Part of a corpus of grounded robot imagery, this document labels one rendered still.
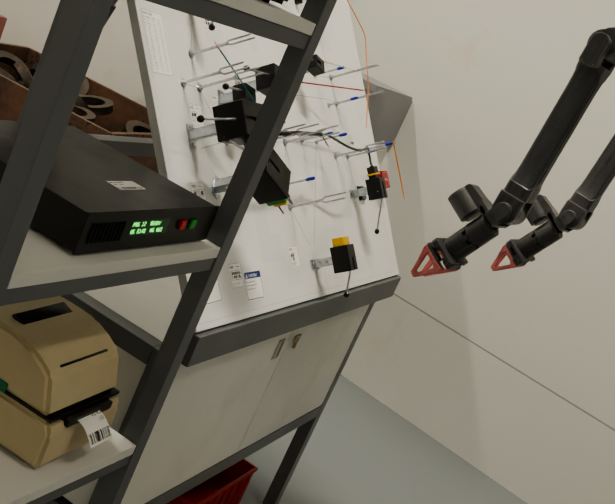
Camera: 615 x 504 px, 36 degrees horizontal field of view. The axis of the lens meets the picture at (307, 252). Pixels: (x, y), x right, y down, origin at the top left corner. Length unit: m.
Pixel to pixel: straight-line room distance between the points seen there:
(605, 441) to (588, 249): 0.76
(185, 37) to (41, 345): 0.71
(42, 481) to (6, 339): 0.23
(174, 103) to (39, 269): 0.69
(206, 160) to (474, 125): 2.38
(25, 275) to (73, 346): 0.42
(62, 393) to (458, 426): 2.82
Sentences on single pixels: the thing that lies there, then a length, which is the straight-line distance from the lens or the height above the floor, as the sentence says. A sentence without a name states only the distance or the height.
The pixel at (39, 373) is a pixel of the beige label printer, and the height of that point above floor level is 0.81.
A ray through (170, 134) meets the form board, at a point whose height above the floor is 1.16.
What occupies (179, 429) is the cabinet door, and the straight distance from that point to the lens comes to 2.02.
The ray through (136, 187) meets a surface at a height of 1.13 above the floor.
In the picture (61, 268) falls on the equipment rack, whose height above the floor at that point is 1.06.
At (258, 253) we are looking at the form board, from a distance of 2.00.
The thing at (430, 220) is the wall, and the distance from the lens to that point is 4.18.
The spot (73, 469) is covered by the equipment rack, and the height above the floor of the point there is 0.66.
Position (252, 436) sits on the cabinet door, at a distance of 2.48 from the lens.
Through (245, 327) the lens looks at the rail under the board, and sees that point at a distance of 1.90.
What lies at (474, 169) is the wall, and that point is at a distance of 4.11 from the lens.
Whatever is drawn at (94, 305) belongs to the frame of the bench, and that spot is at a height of 0.80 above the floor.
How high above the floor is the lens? 1.50
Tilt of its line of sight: 14 degrees down
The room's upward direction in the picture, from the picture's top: 24 degrees clockwise
